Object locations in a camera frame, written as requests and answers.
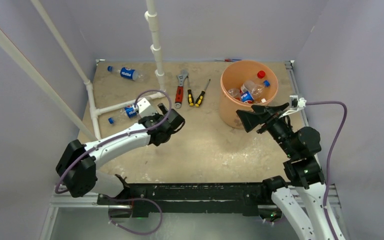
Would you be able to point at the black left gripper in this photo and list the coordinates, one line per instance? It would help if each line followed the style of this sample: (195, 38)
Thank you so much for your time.
(161, 110)

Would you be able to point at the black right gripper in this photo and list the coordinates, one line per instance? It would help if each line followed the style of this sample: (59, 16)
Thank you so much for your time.
(250, 119)

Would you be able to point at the Pepsi bottle front edge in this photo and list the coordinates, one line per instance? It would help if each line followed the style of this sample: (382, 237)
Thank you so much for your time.
(256, 96)

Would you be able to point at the red label bottle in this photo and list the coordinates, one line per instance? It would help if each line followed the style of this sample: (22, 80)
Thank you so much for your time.
(252, 82)

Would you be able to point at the clear bottle red cap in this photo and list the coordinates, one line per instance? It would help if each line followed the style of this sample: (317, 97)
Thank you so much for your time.
(235, 93)

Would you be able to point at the Pepsi bottle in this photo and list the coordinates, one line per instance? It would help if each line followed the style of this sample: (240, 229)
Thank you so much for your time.
(129, 112)

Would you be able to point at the orange plastic bin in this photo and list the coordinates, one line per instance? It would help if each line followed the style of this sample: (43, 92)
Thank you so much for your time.
(233, 77)

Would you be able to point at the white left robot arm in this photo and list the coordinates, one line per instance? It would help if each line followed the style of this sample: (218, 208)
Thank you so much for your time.
(78, 168)

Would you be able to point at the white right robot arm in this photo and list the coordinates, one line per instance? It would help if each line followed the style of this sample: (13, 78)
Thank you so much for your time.
(302, 169)

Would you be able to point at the yellow black screwdriver left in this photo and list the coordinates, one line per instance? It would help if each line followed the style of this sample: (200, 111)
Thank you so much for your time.
(190, 97)

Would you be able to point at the yellow black screwdriver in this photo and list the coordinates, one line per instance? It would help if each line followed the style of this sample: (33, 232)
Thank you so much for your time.
(190, 97)
(200, 98)

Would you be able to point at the yellow black screwdriver right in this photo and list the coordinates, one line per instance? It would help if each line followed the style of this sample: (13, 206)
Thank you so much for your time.
(200, 98)

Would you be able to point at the Pepsi bottle far corner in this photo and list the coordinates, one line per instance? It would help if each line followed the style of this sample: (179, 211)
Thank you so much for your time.
(126, 73)

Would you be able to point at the red blue screwdriver far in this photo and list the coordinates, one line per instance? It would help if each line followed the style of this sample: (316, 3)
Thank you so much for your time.
(228, 60)

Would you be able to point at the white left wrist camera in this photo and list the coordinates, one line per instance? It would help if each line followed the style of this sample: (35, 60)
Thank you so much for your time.
(144, 108)

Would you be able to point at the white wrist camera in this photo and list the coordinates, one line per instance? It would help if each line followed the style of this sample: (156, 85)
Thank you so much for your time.
(296, 103)
(144, 108)

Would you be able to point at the red handled adjustable wrench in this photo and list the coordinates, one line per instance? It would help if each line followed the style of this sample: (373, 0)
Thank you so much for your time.
(184, 74)

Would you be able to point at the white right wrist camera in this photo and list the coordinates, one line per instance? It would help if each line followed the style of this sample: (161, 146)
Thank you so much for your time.
(296, 103)

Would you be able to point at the black aluminium base frame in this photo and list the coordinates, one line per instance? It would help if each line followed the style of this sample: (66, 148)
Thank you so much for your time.
(263, 199)

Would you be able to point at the white PVC pipe frame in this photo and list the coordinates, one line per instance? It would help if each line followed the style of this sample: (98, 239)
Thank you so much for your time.
(46, 73)

